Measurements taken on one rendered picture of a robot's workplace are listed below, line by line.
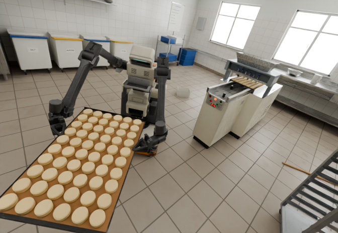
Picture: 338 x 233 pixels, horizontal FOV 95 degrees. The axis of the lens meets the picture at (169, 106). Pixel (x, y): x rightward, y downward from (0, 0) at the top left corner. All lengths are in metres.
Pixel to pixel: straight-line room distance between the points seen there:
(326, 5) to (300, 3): 0.53
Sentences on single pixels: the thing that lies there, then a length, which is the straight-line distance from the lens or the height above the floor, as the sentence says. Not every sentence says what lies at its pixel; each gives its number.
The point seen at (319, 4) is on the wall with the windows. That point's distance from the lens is 5.67.
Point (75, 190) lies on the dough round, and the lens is 0.75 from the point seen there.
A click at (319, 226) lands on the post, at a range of 1.69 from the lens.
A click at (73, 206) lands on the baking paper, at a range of 0.75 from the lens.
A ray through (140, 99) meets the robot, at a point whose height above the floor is 0.78.
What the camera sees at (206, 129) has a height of 0.33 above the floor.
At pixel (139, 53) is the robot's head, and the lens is 1.46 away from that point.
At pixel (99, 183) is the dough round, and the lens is 0.75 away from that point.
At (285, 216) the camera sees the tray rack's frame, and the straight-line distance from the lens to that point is 2.19.
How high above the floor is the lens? 1.61
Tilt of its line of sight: 30 degrees down
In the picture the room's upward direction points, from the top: 13 degrees clockwise
